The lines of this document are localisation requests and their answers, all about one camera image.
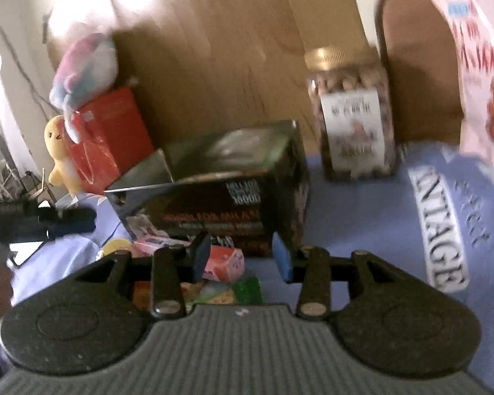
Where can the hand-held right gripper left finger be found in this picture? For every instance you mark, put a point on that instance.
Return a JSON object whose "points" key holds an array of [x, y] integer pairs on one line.
{"points": [[199, 257]]}

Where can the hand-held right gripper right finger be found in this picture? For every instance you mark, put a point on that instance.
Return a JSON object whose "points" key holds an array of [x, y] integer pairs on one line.
{"points": [[282, 261]]}

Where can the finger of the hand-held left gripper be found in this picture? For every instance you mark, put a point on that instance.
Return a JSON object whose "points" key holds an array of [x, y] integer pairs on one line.
{"points": [[74, 224]]}

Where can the pink snack box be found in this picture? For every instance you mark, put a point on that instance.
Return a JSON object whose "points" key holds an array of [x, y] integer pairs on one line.
{"points": [[224, 264]]}

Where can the green snack packet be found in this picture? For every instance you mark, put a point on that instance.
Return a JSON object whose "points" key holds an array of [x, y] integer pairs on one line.
{"points": [[247, 292]]}

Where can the pink snack packet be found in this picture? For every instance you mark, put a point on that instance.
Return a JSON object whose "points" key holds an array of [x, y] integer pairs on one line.
{"points": [[152, 245]]}

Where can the dark printed cardboard box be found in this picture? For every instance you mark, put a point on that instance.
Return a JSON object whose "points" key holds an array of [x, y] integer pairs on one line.
{"points": [[230, 197]]}

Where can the orange snack packet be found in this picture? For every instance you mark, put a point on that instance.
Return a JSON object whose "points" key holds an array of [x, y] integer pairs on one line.
{"points": [[142, 294]]}

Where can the smartphone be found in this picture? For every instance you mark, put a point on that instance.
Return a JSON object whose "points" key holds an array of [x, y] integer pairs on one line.
{"points": [[24, 254]]}

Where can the white router with antennas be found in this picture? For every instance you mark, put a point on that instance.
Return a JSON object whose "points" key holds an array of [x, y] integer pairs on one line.
{"points": [[0, 181]]}

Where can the yellow round snack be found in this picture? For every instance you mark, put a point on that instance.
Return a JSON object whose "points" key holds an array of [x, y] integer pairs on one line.
{"points": [[117, 246]]}

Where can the yellow plush toy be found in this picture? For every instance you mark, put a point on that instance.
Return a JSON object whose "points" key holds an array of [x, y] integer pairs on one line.
{"points": [[59, 166]]}

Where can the red gift bag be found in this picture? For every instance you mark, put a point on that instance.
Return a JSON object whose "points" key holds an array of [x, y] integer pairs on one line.
{"points": [[111, 140]]}

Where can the blue printed bed sheet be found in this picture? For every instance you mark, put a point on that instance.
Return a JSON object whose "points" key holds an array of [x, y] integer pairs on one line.
{"points": [[374, 222]]}

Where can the gold-lidded nut jar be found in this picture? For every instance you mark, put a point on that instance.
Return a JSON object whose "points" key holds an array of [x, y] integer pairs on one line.
{"points": [[350, 131]]}

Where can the pastel plush toy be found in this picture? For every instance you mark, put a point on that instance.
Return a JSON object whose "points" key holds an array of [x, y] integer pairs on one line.
{"points": [[86, 66]]}

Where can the wood-pattern sheet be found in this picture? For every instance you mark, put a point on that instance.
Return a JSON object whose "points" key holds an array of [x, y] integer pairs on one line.
{"points": [[230, 49]]}

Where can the brown cushion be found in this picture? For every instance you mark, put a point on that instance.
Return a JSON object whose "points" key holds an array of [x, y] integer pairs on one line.
{"points": [[420, 70]]}

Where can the large pink snack bag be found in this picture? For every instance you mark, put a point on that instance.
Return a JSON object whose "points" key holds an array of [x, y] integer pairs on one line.
{"points": [[477, 70]]}

